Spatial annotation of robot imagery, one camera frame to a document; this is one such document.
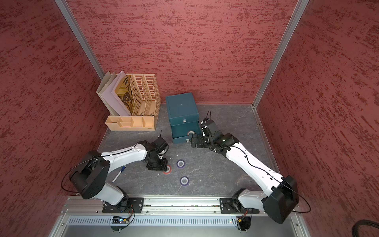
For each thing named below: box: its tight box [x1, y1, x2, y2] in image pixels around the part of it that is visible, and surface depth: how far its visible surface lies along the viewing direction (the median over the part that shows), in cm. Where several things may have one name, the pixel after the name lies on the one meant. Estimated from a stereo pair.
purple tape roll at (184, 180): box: [179, 175, 190, 187], surface depth 84 cm
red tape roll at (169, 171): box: [162, 164, 173, 175], surface depth 87 cm
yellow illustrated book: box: [114, 75, 136, 117], surface depth 102 cm
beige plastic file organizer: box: [105, 74, 161, 131], surface depth 106 cm
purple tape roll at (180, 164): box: [176, 159, 186, 169], surface depth 90 cm
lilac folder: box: [101, 70, 132, 117], surface depth 94 cm
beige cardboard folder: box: [96, 71, 120, 117], surface depth 94 cm
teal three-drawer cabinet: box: [165, 92, 201, 144], surface depth 90 cm
